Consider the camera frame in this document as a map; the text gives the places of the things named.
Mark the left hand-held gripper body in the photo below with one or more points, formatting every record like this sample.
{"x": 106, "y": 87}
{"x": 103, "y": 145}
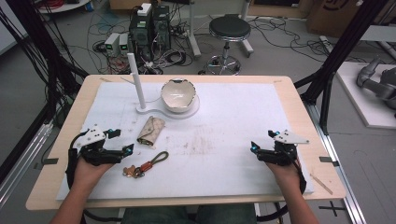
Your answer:
{"x": 93, "y": 149}

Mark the wooden table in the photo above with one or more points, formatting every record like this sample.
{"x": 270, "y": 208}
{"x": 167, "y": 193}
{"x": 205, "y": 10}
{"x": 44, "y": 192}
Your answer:
{"x": 317, "y": 124}

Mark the person's right hand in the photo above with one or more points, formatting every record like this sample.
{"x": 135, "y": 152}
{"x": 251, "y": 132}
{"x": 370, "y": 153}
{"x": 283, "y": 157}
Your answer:
{"x": 285, "y": 174}

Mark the person's left hand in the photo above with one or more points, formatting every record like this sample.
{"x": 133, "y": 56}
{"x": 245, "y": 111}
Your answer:
{"x": 90, "y": 172}

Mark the beige quilted key case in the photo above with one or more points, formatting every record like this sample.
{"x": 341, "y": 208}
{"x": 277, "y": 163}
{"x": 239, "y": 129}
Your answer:
{"x": 151, "y": 130}

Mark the black metal frame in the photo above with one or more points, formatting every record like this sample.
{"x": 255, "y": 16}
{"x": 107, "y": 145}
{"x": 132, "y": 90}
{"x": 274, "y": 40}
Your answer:
{"x": 342, "y": 53}

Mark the cardboard box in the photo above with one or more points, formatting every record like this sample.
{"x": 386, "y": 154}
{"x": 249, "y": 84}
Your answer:
{"x": 336, "y": 15}

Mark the thin wooden stick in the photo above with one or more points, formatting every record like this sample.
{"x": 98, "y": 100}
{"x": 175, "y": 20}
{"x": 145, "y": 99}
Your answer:
{"x": 321, "y": 184}

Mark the white platform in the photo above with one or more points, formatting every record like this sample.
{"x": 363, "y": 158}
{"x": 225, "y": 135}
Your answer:
{"x": 361, "y": 102}

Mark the white shell-shaped bowl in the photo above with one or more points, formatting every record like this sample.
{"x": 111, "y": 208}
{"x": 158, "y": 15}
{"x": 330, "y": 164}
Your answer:
{"x": 178, "y": 95}

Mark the white foam mat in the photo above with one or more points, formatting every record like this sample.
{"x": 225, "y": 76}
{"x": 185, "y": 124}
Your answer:
{"x": 218, "y": 140}

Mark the black tape piece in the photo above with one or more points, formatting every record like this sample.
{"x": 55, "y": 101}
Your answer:
{"x": 327, "y": 159}
{"x": 49, "y": 161}

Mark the black computer tower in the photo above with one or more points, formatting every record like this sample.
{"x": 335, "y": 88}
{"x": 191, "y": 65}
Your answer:
{"x": 162, "y": 29}
{"x": 141, "y": 34}

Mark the aluminium rail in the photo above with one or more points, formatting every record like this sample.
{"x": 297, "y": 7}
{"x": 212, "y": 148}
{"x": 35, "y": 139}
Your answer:
{"x": 21, "y": 161}
{"x": 339, "y": 174}

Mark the grey power supply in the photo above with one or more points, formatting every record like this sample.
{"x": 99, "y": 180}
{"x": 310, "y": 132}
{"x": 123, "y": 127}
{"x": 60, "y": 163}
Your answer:
{"x": 111, "y": 43}
{"x": 124, "y": 43}

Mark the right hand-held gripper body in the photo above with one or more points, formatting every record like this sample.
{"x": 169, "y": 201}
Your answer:
{"x": 281, "y": 151}

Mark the white box on tower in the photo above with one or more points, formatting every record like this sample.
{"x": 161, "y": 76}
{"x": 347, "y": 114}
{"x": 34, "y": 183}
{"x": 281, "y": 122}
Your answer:
{"x": 144, "y": 9}

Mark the white stand with pole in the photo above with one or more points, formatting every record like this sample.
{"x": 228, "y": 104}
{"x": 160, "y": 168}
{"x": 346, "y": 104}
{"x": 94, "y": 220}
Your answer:
{"x": 138, "y": 84}

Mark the black round stool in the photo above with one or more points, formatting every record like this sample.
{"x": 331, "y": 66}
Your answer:
{"x": 229, "y": 28}

